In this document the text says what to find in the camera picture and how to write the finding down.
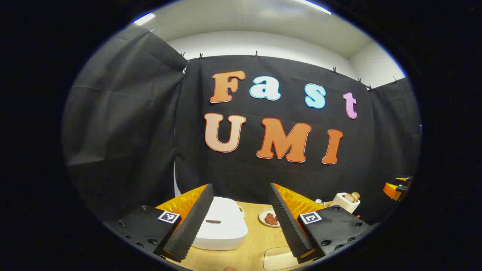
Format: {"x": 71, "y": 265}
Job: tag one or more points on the row of black cloth clips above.
{"x": 256, "y": 54}

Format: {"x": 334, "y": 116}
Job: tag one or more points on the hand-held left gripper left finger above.
{"x": 192, "y": 222}

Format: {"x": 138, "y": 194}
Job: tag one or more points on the black backdrop cloth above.
{"x": 150, "y": 131}

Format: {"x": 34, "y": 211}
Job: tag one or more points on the white rice cooker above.
{"x": 222, "y": 226}

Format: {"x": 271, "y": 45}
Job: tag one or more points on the red-brown meat piece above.
{"x": 270, "y": 219}

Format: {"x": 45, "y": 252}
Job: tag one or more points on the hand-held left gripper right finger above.
{"x": 286, "y": 222}

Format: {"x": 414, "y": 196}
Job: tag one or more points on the clear plastic rice container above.
{"x": 276, "y": 259}

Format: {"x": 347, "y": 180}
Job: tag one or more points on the white oval plate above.
{"x": 262, "y": 220}

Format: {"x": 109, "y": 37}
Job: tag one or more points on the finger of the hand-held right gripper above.
{"x": 393, "y": 190}

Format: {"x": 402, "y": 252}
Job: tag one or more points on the white toaster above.
{"x": 340, "y": 203}

